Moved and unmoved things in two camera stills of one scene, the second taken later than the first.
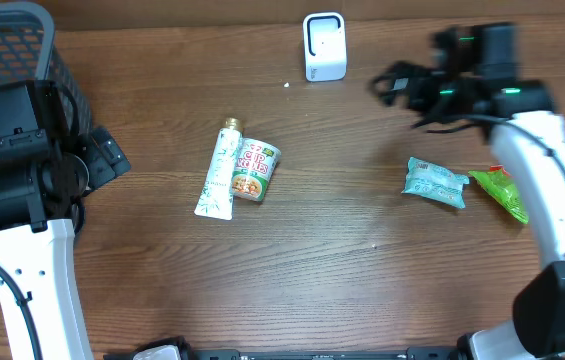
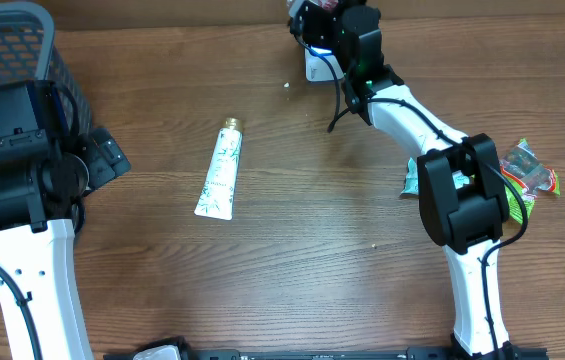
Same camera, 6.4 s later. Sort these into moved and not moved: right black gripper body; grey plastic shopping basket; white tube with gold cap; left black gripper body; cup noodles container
Moved: right black gripper body; cup noodles container
Not moved: left black gripper body; grey plastic shopping basket; white tube with gold cap
